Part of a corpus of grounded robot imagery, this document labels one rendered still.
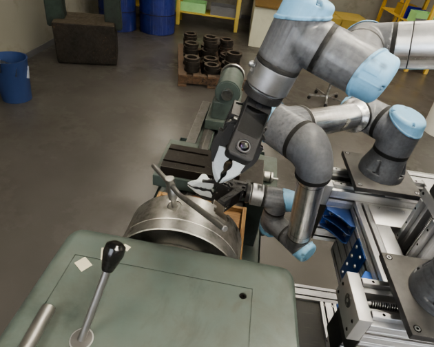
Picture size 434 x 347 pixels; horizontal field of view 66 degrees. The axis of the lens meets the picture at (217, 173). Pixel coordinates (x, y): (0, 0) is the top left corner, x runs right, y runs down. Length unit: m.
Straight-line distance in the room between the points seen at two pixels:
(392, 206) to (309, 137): 0.58
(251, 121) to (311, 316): 1.53
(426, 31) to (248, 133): 0.32
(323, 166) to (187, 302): 0.46
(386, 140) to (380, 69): 0.69
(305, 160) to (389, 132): 0.41
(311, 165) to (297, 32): 0.41
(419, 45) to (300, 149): 0.35
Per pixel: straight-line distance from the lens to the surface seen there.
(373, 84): 0.52
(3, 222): 2.71
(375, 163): 1.23
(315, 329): 1.94
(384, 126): 1.20
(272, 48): 0.54
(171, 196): 0.79
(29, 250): 2.47
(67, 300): 0.66
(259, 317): 0.64
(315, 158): 0.85
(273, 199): 1.11
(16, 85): 4.10
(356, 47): 0.53
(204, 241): 0.77
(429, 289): 0.91
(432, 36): 0.64
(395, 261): 0.99
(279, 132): 0.88
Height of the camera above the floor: 1.80
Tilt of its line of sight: 37 degrees down
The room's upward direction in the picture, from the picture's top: 9 degrees clockwise
